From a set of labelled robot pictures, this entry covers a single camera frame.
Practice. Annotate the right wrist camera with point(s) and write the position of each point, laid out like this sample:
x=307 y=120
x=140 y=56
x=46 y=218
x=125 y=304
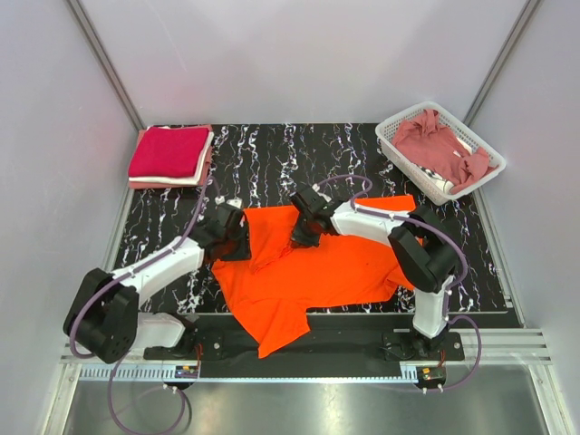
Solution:
x=309 y=203

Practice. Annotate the aluminium frame rail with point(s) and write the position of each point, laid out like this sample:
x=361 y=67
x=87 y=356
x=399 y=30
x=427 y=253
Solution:
x=498 y=346

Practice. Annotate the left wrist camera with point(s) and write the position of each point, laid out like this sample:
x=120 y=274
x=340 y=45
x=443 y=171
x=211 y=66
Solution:
x=230 y=212

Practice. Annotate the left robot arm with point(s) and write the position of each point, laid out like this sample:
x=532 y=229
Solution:
x=105 y=317

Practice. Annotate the orange t shirt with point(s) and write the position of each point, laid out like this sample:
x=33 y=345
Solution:
x=270 y=293

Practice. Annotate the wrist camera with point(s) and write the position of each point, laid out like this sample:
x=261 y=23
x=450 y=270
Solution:
x=230 y=212
x=309 y=203

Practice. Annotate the white cable duct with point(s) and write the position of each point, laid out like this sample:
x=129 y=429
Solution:
x=149 y=372

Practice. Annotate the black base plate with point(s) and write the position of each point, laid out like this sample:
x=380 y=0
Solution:
x=335 y=342

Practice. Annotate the folded pink t shirt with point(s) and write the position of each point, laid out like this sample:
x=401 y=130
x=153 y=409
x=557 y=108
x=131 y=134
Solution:
x=199 y=176

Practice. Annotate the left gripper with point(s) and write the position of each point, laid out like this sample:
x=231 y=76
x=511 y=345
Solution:
x=243 y=252

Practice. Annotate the dusty pink t shirt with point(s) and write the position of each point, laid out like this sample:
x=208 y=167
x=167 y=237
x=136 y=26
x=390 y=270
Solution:
x=426 y=142

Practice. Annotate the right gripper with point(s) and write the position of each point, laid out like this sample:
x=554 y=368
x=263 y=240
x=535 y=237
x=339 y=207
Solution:
x=301 y=241

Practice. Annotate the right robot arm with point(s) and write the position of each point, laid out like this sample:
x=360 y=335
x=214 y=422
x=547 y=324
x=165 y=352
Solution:
x=423 y=251

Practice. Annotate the folded magenta t shirt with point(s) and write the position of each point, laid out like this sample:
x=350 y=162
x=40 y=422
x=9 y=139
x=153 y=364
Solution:
x=167 y=151

